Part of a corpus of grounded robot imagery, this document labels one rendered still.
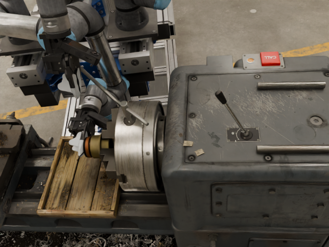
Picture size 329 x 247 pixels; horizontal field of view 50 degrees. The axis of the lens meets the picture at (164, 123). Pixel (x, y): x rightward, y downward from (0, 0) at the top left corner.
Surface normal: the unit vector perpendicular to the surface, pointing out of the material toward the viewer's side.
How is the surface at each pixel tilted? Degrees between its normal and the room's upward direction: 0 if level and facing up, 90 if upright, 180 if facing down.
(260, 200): 90
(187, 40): 0
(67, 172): 0
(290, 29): 0
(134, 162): 55
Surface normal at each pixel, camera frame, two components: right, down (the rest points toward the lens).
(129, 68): 0.04, 0.77
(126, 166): -0.12, 0.35
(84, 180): -0.11, -0.63
